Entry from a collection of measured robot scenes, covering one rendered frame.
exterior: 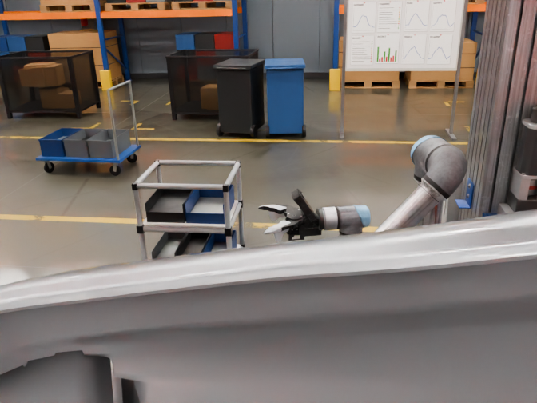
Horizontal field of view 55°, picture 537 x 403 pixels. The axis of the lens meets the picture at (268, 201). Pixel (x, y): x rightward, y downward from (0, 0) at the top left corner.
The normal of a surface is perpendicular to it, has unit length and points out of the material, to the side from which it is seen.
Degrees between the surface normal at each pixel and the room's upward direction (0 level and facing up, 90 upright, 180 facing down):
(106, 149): 90
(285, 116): 90
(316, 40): 90
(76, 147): 90
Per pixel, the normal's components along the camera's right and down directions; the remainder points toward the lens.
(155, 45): -0.13, 0.39
